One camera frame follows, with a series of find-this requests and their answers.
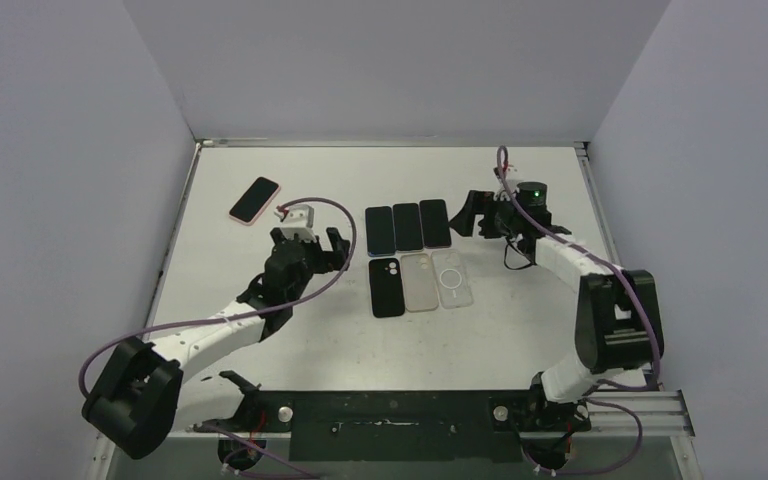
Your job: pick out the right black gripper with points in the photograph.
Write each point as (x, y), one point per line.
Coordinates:
(482, 216)

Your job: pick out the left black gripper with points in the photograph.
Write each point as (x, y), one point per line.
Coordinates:
(333, 260)

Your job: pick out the phone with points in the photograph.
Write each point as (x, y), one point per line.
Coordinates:
(253, 202)
(380, 234)
(435, 224)

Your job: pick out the black smartphone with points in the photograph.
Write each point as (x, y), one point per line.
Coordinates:
(407, 227)

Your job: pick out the black phone case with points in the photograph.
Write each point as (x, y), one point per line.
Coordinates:
(386, 288)

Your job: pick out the clear phone case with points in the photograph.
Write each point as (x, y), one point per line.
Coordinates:
(452, 280)

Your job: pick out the beige phone case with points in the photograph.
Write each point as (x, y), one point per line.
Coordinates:
(419, 284)

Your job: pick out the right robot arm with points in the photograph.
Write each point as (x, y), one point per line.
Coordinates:
(617, 324)

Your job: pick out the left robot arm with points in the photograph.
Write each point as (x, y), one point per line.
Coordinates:
(136, 400)

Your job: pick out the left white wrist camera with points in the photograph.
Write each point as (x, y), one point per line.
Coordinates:
(296, 222)

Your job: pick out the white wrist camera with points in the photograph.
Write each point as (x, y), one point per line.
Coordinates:
(296, 222)
(512, 180)

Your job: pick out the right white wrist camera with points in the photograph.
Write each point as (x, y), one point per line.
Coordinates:
(512, 180)

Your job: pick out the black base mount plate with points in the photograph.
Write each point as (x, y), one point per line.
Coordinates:
(442, 425)

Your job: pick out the aluminium table frame rail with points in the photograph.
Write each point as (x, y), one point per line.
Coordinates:
(330, 291)

